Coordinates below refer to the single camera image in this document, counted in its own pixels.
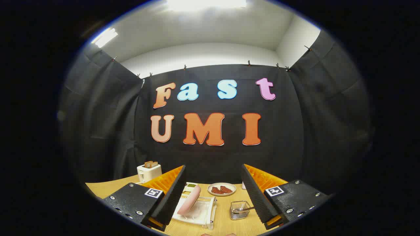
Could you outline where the white wire dish rack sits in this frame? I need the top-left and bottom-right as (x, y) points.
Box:
(171, 192), (218, 230)

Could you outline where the cream round plate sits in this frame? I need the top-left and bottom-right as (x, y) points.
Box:
(207, 183), (237, 197)

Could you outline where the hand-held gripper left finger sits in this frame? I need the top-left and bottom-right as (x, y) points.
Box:
(102, 165), (187, 232)

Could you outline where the metal wire basket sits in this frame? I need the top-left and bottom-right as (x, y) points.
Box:
(229, 201), (251, 220)

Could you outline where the pink plate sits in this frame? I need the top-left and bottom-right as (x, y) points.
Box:
(177, 186), (201, 216)

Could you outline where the white toaster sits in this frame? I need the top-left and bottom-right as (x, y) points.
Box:
(137, 163), (162, 183)

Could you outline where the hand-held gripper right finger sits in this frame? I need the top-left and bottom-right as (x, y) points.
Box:
(241, 164), (330, 230)

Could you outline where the ceiling light panel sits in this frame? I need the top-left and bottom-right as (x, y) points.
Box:
(91, 28), (118, 49)
(166, 0), (247, 12)

